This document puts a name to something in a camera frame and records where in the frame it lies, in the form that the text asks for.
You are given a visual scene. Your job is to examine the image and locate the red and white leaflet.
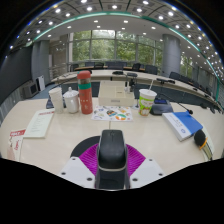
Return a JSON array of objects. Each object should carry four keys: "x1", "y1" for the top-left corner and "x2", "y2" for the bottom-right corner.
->
[{"x1": 6, "y1": 128, "x2": 27, "y2": 162}]

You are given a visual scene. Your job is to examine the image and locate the green printed paper cup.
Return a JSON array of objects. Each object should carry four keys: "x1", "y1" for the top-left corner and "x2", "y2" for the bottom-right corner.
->
[{"x1": 138, "y1": 79, "x2": 158, "y2": 117}]

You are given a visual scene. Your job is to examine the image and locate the colourful sticker sheet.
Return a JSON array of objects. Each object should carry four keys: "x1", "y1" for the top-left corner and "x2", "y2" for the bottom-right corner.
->
[{"x1": 91, "y1": 105, "x2": 134, "y2": 122}]

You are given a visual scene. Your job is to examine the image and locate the red thermos bottle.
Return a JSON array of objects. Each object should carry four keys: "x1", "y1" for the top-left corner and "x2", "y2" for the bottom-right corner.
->
[{"x1": 76, "y1": 70, "x2": 94, "y2": 115}]

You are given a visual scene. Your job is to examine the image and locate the black computer mouse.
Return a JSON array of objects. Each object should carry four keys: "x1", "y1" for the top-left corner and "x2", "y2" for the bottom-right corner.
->
[{"x1": 95, "y1": 129, "x2": 130, "y2": 190}]

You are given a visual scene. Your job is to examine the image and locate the black mouse pad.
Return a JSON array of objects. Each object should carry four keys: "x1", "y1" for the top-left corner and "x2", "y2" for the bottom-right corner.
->
[{"x1": 69, "y1": 135, "x2": 101, "y2": 158}]

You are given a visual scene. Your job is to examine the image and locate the blue and white book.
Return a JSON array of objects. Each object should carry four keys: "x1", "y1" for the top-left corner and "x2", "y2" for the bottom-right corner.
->
[{"x1": 161, "y1": 111, "x2": 204, "y2": 142}]

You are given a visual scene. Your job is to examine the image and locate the cream cardboard box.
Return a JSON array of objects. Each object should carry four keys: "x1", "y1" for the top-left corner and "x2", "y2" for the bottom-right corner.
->
[{"x1": 97, "y1": 80, "x2": 136, "y2": 108}]

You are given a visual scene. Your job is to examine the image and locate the white standing panel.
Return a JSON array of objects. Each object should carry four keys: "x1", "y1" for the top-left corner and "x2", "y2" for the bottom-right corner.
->
[{"x1": 35, "y1": 75, "x2": 46, "y2": 92}]

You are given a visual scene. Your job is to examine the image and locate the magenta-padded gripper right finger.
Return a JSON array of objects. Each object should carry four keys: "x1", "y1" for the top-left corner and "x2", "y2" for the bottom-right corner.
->
[{"x1": 125, "y1": 143, "x2": 166, "y2": 190}]

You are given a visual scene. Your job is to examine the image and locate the white paper cup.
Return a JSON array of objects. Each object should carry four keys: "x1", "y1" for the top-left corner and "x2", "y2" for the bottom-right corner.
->
[{"x1": 48, "y1": 86, "x2": 65, "y2": 114}]

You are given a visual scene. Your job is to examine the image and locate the row of dark chairs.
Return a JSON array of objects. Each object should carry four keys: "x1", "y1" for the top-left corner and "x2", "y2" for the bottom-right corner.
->
[{"x1": 69, "y1": 60, "x2": 214, "y2": 98}]

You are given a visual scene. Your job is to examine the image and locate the white lidded mug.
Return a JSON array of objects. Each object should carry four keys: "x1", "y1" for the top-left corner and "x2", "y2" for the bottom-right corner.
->
[{"x1": 62, "y1": 86, "x2": 80, "y2": 114}]

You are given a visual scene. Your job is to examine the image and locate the black foam handheld microphone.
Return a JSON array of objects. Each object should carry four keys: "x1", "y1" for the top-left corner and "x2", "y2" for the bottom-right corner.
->
[{"x1": 193, "y1": 129, "x2": 214, "y2": 162}]

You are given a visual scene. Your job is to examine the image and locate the ceiling spot lights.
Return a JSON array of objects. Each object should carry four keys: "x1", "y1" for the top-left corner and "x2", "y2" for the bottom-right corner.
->
[{"x1": 8, "y1": 0, "x2": 224, "y2": 78}]

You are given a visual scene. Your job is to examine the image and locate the grey box appliance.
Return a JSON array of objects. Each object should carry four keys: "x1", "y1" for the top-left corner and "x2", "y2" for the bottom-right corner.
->
[{"x1": 21, "y1": 80, "x2": 40, "y2": 99}]

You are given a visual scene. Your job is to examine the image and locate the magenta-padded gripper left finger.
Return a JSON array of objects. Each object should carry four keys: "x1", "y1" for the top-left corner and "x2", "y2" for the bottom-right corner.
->
[{"x1": 59, "y1": 143, "x2": 101, "y2": 190}]

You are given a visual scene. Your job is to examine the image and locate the black desk microphone unit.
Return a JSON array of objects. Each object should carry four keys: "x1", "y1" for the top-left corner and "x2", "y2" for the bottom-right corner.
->
[
  {"x1": 45, "y1": 97, "x2": 55, "y2": 110},
  {"x1": 149, "y1": 93, "x2": 194, "y2": 116}
]

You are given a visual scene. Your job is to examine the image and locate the white paper leaflet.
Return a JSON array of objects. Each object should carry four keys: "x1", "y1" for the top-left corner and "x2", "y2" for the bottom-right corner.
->
[{"x1": 23, "y1": 108, "x2": 56, "y2": 139}]

